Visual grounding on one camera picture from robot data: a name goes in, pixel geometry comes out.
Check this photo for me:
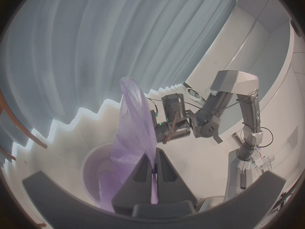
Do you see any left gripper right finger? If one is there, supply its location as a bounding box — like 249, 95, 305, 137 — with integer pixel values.
156, 148, 198, 211

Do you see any crumpled white paper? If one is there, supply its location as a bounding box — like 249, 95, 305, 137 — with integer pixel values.
186, 88, 203, 102

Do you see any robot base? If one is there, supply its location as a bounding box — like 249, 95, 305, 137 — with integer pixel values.
198, 151, 278, 212

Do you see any purple plastic bag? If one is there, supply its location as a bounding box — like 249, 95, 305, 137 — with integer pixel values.
99, 76, 159, 213

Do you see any white cushioned wooden chair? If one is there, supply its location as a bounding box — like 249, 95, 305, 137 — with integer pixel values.
0, 87, 47, 163

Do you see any black cable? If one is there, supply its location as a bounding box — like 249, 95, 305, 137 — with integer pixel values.
183, 90, 259, 110
240, 123, 273, 149

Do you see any white trash bin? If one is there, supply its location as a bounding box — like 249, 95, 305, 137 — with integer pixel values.
82, 142, 143, 208

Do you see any pale blue curtain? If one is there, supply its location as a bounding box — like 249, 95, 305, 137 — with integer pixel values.
5, 0, 239, 152

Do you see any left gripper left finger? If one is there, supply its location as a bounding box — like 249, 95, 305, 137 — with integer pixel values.
112, 152, 153, 215

